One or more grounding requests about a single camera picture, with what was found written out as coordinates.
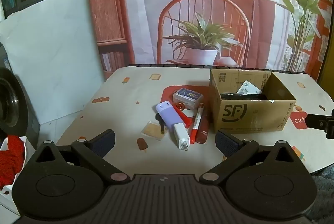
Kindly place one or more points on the dark red tube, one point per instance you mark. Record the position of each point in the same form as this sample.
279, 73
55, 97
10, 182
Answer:
203, 132

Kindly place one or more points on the printed white tablecloth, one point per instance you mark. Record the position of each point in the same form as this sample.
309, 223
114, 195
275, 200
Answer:
125, 109

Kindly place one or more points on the red plastic tool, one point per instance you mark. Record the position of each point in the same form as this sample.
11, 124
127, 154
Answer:
185, 118

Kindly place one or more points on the red and white marker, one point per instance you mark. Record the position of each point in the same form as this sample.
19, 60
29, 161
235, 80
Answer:
197, 122

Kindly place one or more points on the white printed card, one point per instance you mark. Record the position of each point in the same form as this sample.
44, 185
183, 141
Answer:
248, 88

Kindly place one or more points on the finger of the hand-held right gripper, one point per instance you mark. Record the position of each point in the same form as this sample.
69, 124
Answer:
319, 122

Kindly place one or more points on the grey washing machine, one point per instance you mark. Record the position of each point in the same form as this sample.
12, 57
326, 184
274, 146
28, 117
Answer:
10, 109

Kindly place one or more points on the white bag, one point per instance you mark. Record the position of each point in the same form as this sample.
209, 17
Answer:
6, 198

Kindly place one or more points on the brown cardboard box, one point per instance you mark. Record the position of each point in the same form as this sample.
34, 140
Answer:
234, 114

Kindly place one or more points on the white board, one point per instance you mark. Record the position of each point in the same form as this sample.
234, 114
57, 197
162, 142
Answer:
52, 57

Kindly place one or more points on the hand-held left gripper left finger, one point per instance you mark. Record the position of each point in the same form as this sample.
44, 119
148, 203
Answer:
104, 141

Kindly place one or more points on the clear plastic card box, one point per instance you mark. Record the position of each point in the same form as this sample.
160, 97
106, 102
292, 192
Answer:
188, 96

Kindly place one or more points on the small black tool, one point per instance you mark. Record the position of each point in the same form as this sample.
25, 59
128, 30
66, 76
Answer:
162, 127

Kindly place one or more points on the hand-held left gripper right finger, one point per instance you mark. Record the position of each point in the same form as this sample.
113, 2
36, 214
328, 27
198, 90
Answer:
225, 143

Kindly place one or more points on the lavender cylindrical bottle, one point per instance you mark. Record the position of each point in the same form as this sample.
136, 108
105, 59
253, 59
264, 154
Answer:
168, 113

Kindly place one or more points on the white charger plug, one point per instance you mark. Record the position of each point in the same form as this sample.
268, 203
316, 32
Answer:
180, 135

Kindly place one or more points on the red cloth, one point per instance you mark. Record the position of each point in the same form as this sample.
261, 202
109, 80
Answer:
10, 161

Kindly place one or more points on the clear square case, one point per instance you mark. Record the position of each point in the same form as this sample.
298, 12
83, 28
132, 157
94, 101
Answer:
152, 131

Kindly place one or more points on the grey rug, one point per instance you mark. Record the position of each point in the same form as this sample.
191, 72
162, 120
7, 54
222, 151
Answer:
325, 187

